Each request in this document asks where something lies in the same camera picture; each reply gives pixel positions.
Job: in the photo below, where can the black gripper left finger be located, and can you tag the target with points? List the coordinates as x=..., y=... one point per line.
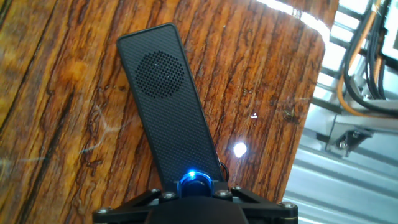
x=121, y=214

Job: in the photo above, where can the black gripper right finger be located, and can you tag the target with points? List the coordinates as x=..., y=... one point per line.
x=270, y=214

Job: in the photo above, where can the blue ringed speaker knob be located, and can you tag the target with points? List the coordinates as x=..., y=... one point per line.
x=196, y=182

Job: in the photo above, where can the black speaker bar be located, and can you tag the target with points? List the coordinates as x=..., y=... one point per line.
x=168, y=109

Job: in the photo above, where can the wood grain table board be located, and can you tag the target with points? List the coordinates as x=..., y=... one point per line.
x=93, y=109

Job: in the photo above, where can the white black patterned board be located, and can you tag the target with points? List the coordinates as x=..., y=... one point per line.
x=391, y=34

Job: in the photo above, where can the aluminium strut with bracket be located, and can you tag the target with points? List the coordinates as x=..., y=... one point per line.
x=351, y=130

